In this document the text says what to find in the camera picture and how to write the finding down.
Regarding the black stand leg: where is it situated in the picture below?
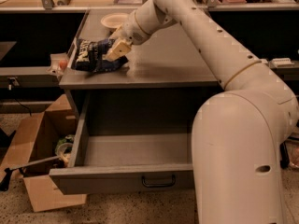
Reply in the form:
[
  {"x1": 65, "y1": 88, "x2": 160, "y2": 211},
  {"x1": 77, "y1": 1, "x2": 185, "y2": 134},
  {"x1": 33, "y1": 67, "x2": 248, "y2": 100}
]
[{"x1": 279, "y1": 142, "x2": 290, "y2": 169}]

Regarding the blue chip bag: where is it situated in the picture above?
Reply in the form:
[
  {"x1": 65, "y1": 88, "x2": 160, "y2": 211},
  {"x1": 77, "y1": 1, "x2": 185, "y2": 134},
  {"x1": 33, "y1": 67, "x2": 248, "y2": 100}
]
[{"x1": 72, "y1": 38, "x2": 128, "y2": 73}]

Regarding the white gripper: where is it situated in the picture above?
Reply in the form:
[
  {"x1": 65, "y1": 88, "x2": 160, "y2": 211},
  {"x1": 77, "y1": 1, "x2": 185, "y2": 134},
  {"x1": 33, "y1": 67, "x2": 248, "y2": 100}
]
[{"x1": 106, "y1": 12, "x2": 150, "y2": 62}]

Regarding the white paper bowl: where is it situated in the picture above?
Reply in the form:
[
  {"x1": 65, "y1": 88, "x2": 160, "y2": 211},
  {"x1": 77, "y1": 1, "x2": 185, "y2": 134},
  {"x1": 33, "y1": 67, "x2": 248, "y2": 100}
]
[{"x1": 101, "y1": 13, "x2": 128, "y2": 30}]

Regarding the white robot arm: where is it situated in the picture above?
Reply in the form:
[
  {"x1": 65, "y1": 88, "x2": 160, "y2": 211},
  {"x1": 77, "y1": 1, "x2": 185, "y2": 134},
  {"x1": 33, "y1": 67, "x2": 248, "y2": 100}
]
[{"x1": 106, "y1": 0, "x2": 298, "y2": 224}]

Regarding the brown cardboard box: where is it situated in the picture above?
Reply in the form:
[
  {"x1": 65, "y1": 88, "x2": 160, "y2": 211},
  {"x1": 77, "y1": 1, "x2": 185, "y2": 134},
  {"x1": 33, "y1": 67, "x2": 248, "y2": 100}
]
[{"x1": 0, "y1": 94, "x2": 87, "y2": 212}]

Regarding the tape roll in box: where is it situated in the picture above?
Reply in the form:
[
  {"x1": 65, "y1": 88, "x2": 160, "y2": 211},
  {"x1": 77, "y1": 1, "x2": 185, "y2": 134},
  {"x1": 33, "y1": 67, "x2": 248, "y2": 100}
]
[{"x1": 55, "y1": 134, "x2": 75, "y2": 167}]

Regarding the grey cabinet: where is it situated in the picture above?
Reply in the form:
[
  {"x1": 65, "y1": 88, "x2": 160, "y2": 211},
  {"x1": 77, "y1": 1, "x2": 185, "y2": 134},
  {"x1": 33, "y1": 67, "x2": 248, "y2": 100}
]
[{"x1": 58, "y1": 7, "x2": 237, "y2": 123}]

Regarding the black drawer handle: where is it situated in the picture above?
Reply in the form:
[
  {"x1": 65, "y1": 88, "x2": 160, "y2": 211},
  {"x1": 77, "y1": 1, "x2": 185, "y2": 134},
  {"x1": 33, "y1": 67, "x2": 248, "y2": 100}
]
[{"x1": 141, "y1": 175, "x2": 176, "y2": 189}]

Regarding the long grabber tool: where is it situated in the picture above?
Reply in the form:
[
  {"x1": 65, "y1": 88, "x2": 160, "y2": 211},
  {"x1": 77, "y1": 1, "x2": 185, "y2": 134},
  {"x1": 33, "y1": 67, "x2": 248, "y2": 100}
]
[{"x1": 0, "y1": 155, "x2": 62, "y2": 192}]

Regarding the white power strip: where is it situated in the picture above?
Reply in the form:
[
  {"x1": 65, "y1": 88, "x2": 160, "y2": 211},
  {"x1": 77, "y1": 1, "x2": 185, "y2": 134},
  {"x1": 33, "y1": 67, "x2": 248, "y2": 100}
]
[{"x1": 271, "y1": 58, "x2": 294, "y2": 68}]

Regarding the open grey top drawer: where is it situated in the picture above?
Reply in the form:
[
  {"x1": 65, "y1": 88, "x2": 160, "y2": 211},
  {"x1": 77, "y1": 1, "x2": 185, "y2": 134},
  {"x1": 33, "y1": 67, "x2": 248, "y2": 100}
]
[{"x1": 50, "y1": 111, "x2": 193, "y2": 194}]

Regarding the clear plastic bag with fruit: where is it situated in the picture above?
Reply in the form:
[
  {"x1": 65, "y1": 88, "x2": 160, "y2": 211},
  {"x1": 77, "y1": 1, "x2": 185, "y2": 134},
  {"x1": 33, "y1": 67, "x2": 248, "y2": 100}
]
[{"x1": 47, "y1": 53, "x2": 68, "y2": 77}]

